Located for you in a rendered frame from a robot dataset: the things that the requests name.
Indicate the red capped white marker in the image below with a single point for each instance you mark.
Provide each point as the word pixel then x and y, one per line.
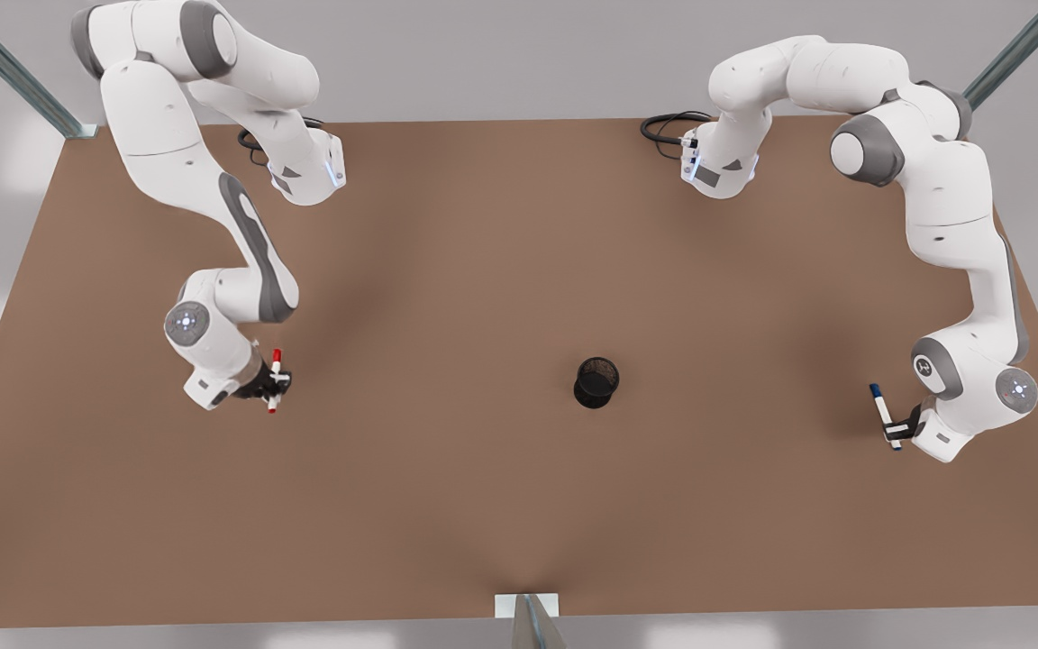
pixel 275 379

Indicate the blue capped white marker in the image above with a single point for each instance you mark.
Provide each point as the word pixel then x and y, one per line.
pixel 885 415

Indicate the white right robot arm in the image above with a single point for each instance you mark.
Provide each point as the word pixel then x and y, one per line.
pixel 159 126

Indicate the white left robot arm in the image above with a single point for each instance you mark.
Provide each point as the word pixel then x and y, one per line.
pixel 951 189

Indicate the black mesh pen cup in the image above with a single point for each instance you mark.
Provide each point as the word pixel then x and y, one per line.
pixel 596 382

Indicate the silver frame post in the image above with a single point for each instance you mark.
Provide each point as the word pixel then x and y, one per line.
pixel 10 68
pixel 532 622
pixel 1019 50

